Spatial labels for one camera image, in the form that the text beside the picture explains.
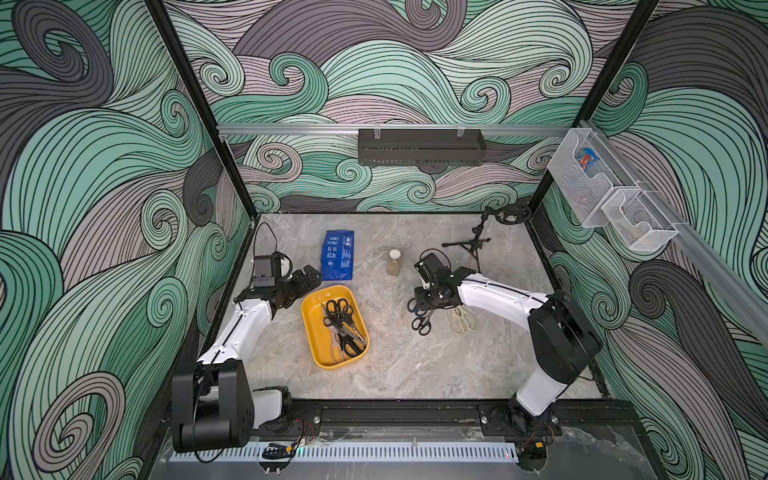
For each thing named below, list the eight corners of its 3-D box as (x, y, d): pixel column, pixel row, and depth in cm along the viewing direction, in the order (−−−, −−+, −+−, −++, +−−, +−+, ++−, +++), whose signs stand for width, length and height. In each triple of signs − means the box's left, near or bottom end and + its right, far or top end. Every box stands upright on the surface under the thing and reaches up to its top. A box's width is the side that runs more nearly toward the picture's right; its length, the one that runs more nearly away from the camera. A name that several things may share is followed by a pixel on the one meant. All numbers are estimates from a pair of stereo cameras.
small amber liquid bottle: (387, 277, 104) (388, 260, 96) (387, 266, 107) (388, 249, 99) (400, 277, 104) (402, 260, 96) (400, 266, 107) (401, 249, 99)
